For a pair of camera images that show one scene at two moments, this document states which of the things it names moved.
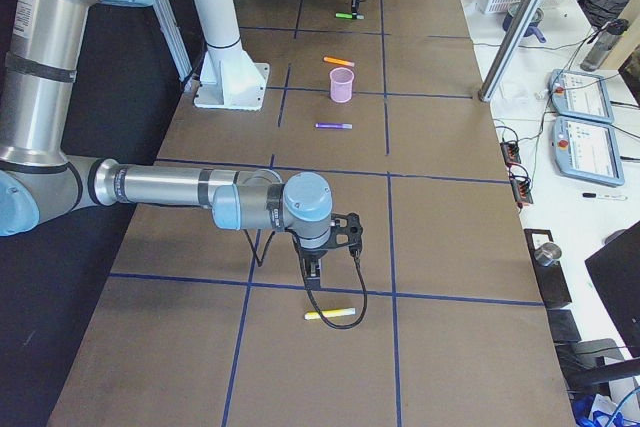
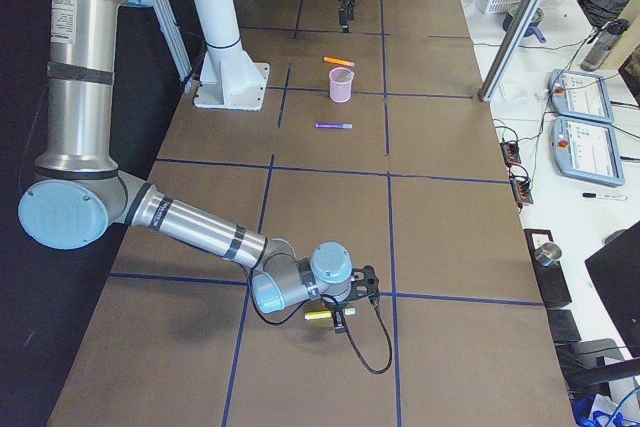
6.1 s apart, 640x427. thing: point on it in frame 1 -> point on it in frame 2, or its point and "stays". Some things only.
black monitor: [616, 271] stays
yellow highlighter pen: [330, 312] stays
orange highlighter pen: [337, 61] stays
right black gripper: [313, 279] -> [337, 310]
